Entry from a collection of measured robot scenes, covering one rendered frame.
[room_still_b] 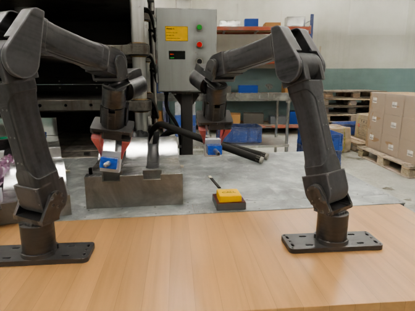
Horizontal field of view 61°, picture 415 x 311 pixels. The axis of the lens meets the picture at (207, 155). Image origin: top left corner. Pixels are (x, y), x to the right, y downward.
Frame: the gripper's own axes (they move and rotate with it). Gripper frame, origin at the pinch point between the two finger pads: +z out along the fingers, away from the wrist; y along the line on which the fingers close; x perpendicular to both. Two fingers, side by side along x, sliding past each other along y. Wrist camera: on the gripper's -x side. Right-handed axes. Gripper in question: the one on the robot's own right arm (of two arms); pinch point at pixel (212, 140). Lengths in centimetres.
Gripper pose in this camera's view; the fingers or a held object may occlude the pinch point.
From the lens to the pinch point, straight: 109.3
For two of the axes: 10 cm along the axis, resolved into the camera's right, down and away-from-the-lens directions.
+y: -9.9, 0.4, -1.4
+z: -0.6, 7.7, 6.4
